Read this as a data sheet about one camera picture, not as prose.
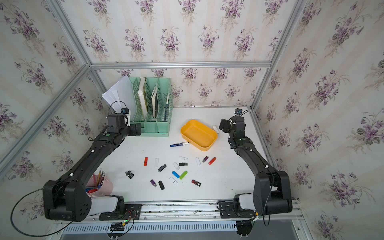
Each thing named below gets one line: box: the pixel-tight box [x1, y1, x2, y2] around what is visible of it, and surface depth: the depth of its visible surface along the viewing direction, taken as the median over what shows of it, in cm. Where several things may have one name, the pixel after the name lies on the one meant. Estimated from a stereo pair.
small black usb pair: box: [125, 170, 135, 180], surface depth 86 cm
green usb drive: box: [179, 170, 188, 180], surface depth 88 cm
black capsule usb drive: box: [158, 180, 165, 191], surface depth 83 cm
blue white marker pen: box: [169, 141, 190, 148], surface depth 100 cm
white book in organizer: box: [138, 77, 148, 120], surface depth 100 cm
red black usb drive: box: [191, 179, 202, 187], surface depth 84 cm
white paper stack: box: [101, 75, 137, 121], surface depth 97 cm
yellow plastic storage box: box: [180, 119, 218, 151], surface depth 106 cm
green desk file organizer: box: [129, 77, 174, 137], surface depth 106 cm
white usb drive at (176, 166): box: [172, 162, 181, 171], surface depth 90 cm
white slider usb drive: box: [169, 176, 178, 186], surface depth 85 cm
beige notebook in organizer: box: [151, 86, 158, 119], surface depth 103 cm
